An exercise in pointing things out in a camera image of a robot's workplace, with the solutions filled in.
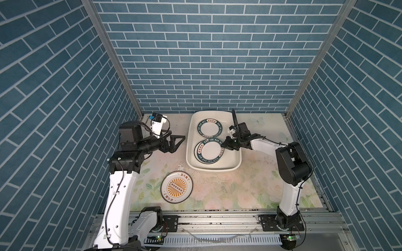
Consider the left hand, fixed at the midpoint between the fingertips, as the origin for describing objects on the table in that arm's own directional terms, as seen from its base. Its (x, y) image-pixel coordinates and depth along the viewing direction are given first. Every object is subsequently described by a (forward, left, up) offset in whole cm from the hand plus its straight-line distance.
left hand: (177, 135), depth 65 cm
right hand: (+14, -21, -27) cm, 37 cm away
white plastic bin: (+6, -28, -33) cm, 44 cm away
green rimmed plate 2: (+32, -16, -33) cm, 48 cm away
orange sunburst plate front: (-10, +4, -34) cm, 35 cm away
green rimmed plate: (+12, -15, -32) cm, 37 cm away
